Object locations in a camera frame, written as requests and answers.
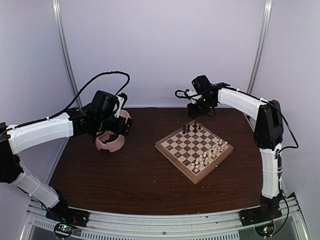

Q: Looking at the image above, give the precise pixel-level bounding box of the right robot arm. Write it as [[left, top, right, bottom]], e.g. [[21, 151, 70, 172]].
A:
[[183, 75, 284, 221]]

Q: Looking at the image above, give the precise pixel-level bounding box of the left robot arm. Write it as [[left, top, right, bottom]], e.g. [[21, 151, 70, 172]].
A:
[[0, 90, 132, 222]]

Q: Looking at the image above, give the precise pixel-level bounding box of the white chess pieces group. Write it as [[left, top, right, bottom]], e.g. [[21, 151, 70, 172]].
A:
[[189, 140, 229, 175]]

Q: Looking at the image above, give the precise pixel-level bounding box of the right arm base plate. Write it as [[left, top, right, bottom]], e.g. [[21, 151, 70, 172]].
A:
[[238, 207, 283, 227]]

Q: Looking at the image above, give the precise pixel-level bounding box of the right aluminium frame post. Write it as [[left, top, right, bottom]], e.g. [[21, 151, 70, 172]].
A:
[[247, 0, 273, 94]]

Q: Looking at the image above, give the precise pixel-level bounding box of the wooden chess board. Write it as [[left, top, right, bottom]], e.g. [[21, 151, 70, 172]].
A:
[[155, 121, 234, 184]]

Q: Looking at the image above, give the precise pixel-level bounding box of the left aluminium frame post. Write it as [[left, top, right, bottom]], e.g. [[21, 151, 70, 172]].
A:
[[52, 0, 79, 97]]

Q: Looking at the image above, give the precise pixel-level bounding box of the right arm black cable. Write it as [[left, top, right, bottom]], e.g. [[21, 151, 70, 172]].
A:
[[269, 102, 300, 153]]

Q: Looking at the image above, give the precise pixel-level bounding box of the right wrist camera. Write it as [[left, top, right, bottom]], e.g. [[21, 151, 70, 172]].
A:
[[184, 89, 199, 104]]

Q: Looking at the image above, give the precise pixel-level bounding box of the right circuit board with LEDs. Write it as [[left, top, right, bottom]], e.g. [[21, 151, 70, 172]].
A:
[[254, 223, 275, 238]]

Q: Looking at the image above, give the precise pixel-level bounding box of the left circuit board with LEDs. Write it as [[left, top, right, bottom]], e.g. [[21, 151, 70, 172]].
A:
[[53, 223, 74, 236]]

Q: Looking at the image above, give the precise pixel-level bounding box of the pile of dark chess pieces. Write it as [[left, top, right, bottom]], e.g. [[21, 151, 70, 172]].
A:
[[102, 134, 119, 144]]

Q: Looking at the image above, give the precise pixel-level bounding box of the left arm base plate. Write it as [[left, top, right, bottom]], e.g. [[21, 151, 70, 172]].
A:
[[45, 208, 90, 227]]

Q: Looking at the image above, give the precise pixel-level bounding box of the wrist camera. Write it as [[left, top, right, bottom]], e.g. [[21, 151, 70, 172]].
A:
[[184, 89, 199, 104], [113, 92, 128, 118]]

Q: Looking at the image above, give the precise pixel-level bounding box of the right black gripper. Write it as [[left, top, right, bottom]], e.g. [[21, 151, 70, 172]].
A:
[[187, 95, 215, 119]]

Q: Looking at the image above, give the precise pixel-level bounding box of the pink double pet bowl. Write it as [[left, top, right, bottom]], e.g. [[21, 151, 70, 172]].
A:
[[95, 109, 133, 153]]

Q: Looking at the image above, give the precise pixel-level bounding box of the circuit board with leds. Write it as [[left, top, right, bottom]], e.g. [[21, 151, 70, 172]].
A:
[[53, 223, 74, 236], [254, 223, 275, 238]]

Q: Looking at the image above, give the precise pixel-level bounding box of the aluminium frame post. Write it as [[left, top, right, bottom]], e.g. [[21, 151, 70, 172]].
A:
[[52, 0, 79, 97], [247, 0, 273, 94]]

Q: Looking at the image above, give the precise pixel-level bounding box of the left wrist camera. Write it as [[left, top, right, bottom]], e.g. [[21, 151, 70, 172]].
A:
[[113, 92, 128, 118]]

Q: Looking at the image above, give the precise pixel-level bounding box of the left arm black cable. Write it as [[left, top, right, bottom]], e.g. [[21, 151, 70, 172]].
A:
[[49, 71, 131, 118]]

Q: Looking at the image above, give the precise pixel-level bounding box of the front aluminium rail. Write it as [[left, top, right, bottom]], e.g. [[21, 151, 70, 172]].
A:
[[19, 207, 306, 240]]

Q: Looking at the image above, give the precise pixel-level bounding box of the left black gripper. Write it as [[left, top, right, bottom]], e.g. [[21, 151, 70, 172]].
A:
[[94, 114, 133, 136]]

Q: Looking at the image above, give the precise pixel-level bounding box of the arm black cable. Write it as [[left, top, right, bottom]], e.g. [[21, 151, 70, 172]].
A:
[[269, 102, 300, 153], [49, 71, 131, 118]]

